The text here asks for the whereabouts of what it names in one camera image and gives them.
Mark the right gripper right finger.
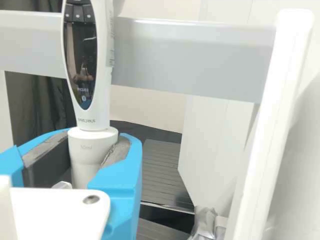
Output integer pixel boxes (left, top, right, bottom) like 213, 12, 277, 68
86, 133, 144, 240

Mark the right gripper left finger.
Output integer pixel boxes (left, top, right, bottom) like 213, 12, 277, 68
0, 128, 74, 189

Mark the pipette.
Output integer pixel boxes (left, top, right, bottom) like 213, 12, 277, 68
60, 0, 120, 190

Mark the white pipette stand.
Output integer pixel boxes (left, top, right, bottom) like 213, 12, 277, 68
0, 8, 315, 240

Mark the black platform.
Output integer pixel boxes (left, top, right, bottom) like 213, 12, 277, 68
139, 138, 197, 219

